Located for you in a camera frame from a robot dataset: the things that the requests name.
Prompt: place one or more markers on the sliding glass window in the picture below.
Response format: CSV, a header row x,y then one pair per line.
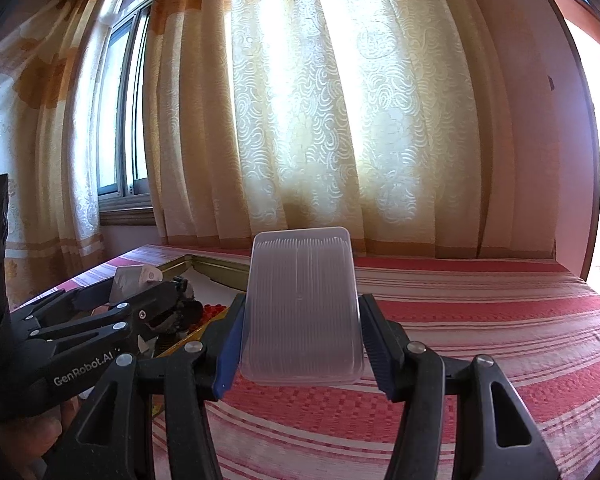
x,y
122,110

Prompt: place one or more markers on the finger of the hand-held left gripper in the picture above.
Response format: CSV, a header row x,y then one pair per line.
x,y
95,297
105,330

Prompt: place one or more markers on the white lace curtain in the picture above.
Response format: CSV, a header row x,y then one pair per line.
x,y
45,160

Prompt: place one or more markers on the cream patterned curtain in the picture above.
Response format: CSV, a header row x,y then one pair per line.
x,y
330,110

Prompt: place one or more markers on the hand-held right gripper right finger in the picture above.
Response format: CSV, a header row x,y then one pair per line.
x,y
375,350

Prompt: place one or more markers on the person's left hand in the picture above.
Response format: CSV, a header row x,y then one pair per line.
x,y
30,435

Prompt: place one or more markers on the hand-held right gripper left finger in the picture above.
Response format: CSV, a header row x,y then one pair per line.
x,y
227,360

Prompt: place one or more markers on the gold metal tin box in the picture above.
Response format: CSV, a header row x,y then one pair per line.
x,y
215,267

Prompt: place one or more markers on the red toy building block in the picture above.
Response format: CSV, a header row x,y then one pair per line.
x,y
211,312

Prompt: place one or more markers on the clear plastic box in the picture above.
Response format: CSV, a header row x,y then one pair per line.
x,y
300,310

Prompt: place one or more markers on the white cardboard box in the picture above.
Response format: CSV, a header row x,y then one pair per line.
x,y
135,280

